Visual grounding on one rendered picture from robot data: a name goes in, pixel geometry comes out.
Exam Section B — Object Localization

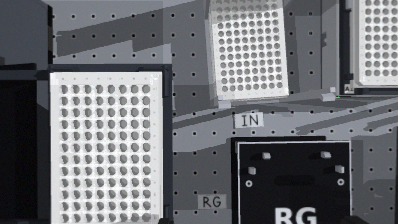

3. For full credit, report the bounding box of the black regrip nest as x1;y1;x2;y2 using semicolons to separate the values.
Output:
231;136;352;224

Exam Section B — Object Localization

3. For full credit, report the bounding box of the grey rg label plate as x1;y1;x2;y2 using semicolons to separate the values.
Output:
198;194;226;209

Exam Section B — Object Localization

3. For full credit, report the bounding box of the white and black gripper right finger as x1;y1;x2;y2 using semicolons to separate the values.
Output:
341;216;369;224

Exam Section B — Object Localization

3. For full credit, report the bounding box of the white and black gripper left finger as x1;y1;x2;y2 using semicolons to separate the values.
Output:
158;218;174;224

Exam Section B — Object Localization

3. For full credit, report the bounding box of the grey perforated base plate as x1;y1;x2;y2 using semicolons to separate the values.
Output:
42;0;398;224

